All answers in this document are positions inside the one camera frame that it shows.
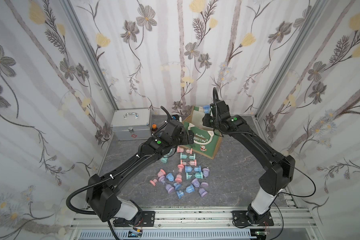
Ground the teal hourglass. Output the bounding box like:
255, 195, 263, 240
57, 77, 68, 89
160, 152, 175, 164
186, 172, 204, 180

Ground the green burlap canvas bag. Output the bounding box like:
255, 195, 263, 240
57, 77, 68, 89
183, 106, 223, 159

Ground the purple hourglass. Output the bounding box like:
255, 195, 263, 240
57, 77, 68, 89
201, 168, 210, 179
191, 179, 209, 198

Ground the purple hourglass front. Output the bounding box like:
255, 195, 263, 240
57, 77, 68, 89
191, 179, 209, 198

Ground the brown bottle orange cap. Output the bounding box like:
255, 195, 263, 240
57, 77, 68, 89
151, 124, 158, 133

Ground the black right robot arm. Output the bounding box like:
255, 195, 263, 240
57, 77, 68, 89
203, 88, 297, 228

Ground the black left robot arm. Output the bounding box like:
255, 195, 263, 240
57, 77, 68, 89
66, 114, 194, 226

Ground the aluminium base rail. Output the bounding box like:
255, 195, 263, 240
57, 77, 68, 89
68, 205, 319, 240

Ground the blue hourglass front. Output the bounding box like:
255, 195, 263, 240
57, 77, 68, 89
176, 185, 195, 199

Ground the pink hourglass near bag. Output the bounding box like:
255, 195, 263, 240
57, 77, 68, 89
177, 146, 193, 155

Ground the blue hourglass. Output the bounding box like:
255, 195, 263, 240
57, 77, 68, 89
203, 105, 211, 115
176, 185, 195, 199

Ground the silver metal case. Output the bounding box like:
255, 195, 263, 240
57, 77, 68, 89
111, 109, 152, 141

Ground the teal hourglass middle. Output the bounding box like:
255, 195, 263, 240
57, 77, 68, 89
186, 172, 204, 180

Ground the aluminium corner frame post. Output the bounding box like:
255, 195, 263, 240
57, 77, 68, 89
60, 0, 118, 111

